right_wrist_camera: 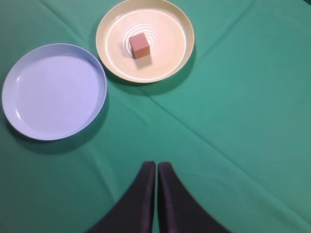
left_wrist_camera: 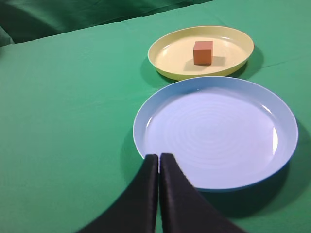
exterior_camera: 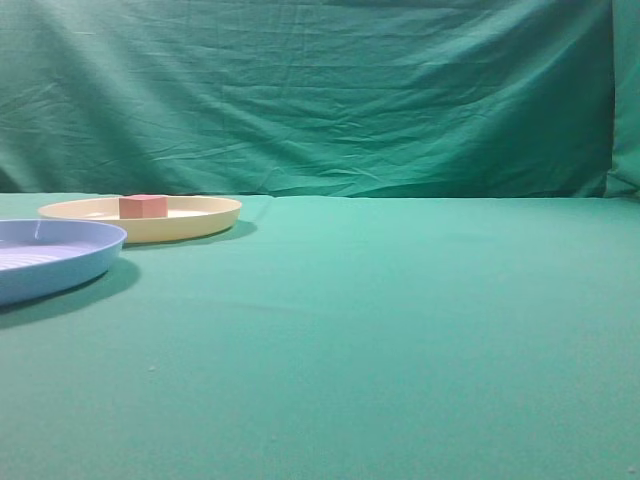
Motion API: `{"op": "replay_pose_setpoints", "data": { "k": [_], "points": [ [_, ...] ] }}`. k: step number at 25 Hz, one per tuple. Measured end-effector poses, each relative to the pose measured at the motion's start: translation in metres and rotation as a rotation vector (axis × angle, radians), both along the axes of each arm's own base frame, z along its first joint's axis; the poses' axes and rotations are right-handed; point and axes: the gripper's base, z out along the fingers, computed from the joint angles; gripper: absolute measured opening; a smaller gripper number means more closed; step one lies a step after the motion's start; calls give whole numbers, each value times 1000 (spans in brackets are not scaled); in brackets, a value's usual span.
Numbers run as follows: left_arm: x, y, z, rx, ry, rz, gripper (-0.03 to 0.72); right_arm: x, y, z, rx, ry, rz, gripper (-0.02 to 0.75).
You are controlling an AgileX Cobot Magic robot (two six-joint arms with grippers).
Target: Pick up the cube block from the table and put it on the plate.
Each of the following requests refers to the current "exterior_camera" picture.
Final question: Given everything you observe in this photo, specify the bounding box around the red cube block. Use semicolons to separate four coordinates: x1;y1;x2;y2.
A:
118;194;168;219

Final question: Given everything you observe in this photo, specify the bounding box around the yellow plastic plate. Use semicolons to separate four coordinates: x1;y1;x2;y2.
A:
38;195;242;244

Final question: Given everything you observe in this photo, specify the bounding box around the blue plastic plate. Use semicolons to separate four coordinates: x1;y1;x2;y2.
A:
1;219;128;306

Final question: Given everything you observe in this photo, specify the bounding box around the green table cloth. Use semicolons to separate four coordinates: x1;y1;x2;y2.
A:
1;197;639;479

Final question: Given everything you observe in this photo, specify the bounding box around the green backdrop cloth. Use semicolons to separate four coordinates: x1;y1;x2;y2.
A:
1;1;639;198

